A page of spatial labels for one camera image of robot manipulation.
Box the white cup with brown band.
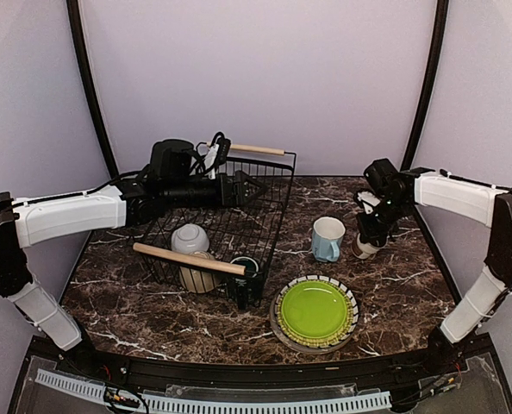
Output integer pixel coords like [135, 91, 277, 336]
[351, 233, 388, 260]

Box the grey deer pattern plate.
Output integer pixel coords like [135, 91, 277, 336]
[269, 302, 353, 355]

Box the bright green plate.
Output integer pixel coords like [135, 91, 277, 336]
[278, 280, 354, 339]

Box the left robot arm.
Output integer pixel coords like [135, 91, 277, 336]
[0, 172, 268, 376]

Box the blue striped white plate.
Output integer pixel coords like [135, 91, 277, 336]
[272, 274, 360, 348]

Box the black front rail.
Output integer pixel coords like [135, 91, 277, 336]
[31, 336, 468, 396]

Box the woven yellow green plate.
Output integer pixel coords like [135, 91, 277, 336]
[278, 278, 355, 345]

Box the white utensil caddy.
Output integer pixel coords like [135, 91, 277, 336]
[234, 276, 265, 311]

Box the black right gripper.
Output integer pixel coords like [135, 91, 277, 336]
[357, 195, 410, 242]

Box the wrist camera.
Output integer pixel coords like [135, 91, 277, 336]
[146, 131, 231, 181]
[353, 158, 397, 214]

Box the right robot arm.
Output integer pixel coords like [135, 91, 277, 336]
[352, 159, 512, 374]

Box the white bowl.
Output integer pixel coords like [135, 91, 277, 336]
[171, 223, 209, 254]

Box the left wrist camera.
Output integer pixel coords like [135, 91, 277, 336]
[146, 131, 231, 181]

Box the white cable duct strip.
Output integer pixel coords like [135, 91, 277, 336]
[35, 368, 392, 413]

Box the light blue mug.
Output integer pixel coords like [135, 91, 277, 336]
[311, 216, 346, 262]

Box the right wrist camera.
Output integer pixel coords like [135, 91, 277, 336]
[353, 158, 397, 214]

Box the dark green mug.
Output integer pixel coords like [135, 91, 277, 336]
[230, 256, 259, 278]

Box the black wire dish rack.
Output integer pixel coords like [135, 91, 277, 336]
[141, 152, 297, 303]

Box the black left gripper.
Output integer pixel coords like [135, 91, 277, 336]
[164, 170, 268, 210]

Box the beige ribbed cup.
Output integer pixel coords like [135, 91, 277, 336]
[179, 267, 222, 294]

